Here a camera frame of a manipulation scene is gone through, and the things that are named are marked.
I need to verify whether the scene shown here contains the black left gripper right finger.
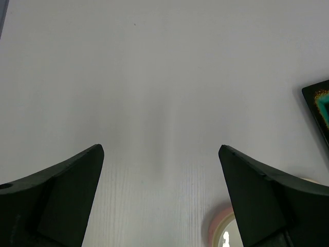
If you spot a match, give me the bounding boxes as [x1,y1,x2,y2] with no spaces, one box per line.
[218,145,328,246]

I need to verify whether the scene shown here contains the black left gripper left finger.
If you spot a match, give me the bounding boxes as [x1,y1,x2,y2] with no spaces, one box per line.
[1,144,104,246]

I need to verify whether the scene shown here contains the cream pink round bowl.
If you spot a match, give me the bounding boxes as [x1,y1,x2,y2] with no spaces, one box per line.
[208,206,243,247]

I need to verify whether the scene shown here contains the black square plate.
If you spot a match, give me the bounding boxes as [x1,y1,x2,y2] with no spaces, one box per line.
[302,80,328,146]

